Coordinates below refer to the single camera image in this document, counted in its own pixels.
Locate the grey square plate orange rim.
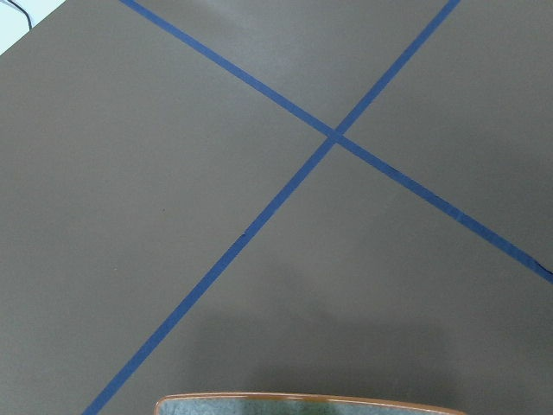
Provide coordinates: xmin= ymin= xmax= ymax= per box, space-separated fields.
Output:
xmin=154 ymin=392 xmax=458 ymax=414

